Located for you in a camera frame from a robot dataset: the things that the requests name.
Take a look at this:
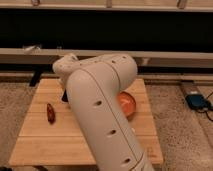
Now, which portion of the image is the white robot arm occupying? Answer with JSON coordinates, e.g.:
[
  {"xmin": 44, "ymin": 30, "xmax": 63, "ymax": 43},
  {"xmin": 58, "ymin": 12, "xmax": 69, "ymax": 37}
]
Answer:
[{"xmin": 53, "ymin": 54, "xmax": 154, "ymax": 171}]

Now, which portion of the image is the black cable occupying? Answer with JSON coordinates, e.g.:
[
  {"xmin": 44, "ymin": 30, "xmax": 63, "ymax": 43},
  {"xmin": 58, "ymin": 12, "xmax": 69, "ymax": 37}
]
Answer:
[{"xmin": 197, "ymin": 91, "xmax": 213, "ymax": 122}]

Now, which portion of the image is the light wooden rail beam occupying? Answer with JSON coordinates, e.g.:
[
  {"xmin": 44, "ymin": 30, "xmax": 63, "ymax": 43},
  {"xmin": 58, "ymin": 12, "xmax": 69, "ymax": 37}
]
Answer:
[{"xmin": 0, "ymin": 47, "xmax": 213, "ymax": 68}]

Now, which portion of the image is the blue power adapter box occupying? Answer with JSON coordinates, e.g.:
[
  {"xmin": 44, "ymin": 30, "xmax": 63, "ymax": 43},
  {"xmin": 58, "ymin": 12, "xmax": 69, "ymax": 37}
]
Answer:
[{"xmin": 186, "ymin": 94, "xmax": 207, "ymax": 110}]

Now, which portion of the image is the small red brown object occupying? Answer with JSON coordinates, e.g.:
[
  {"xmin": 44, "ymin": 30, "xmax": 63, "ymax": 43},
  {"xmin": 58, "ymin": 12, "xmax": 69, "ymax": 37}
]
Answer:
[{"xmin": 47, "ymin": 103, "xmax": 56, "ymax": 124}]

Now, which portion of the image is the orange round plate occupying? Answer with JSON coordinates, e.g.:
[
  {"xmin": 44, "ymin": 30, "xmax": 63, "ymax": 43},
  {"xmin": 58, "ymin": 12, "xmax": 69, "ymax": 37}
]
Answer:
[{"xmin": 117, "ymin": 91, "xmax": 136, "ymax": 120}]

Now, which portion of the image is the black table leg bracket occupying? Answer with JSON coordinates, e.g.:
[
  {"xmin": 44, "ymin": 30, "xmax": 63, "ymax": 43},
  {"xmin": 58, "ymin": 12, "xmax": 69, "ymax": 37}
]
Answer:
[{"xmin": 29, "ymin": 66, "xmax": 43, "ymax": 87}]

